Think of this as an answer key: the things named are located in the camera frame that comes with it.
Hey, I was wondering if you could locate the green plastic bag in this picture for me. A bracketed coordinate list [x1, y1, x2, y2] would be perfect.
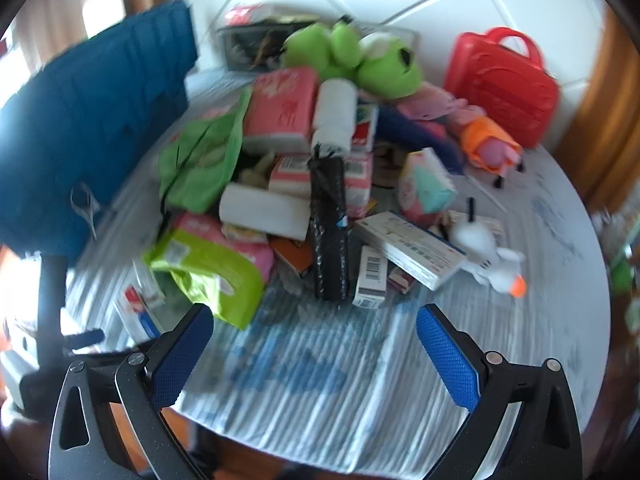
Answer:
[159, 87, 252, 215]

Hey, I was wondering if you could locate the white paper roll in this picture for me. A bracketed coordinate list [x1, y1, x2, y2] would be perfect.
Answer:
[219, 183, 312, 241]

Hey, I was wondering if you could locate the long white box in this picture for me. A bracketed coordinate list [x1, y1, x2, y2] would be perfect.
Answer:
[355, 210, 468, 291]

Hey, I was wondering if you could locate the red white blue carton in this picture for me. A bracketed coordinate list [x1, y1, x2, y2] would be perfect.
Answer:
[114, 260, 166, 341]

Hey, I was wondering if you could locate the pastel tissue pack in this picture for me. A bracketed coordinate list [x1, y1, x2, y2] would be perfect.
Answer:
[398, 147, 458, 223]

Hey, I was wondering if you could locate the white red green box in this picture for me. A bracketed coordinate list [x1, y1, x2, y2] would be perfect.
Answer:
[352, 100, 379, 153]

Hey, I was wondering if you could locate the pink fabric pouch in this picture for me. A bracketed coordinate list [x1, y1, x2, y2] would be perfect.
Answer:
[397, 84, 458, 123]

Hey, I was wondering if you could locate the black printed plastic package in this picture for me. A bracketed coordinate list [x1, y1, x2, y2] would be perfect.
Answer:
[307, 152, 351, 302]

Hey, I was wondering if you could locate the pink wrapped tissue pack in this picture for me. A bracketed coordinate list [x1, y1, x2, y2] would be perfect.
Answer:
[172, 211, 277, 283]

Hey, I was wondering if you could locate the small white barcode box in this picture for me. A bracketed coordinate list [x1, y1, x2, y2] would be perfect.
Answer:
[352, 245, 388, 309]

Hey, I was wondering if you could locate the dark blue feather toy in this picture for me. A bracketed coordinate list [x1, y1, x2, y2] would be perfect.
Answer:
[375, 107, 468, 173]

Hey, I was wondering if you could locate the red toy suitcase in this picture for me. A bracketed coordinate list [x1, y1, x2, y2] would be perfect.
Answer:
[444, 26, 561, 150]

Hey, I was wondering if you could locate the dark gift box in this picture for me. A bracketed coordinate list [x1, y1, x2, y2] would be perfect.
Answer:
[216, 22, 301, 73]

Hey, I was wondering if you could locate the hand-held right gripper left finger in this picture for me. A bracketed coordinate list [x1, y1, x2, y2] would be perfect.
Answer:
[47, 302, 216, 480]

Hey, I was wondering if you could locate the green tissue pack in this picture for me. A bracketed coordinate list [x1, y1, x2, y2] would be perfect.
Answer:
[142, 227, 266, 331]

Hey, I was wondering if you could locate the blue plastic storage container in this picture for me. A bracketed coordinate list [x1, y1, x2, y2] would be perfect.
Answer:
[0, 0, 198, 266]

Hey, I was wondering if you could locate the black stand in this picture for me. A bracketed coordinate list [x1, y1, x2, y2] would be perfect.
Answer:
[22, 255, 108, 401]

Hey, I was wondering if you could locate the white goose plush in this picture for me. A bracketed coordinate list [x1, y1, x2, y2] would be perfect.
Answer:
[448, 199, 528, 297]

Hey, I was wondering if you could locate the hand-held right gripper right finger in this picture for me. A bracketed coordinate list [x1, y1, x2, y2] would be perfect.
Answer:
[416, 302, 585, 480]

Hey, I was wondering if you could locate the pink pig plush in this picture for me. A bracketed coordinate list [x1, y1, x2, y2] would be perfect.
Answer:
[447, 102, 526, 190]

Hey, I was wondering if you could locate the salmon pink tissue pack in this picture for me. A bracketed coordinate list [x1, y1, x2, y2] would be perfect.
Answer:
[243, 67, 321, 153]

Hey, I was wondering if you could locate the orange box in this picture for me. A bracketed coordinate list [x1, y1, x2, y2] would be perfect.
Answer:
[270, 237, 316, 276]

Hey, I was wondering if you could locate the green frog plush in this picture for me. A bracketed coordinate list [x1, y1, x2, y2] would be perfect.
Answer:
[281, 21, 425, 100]

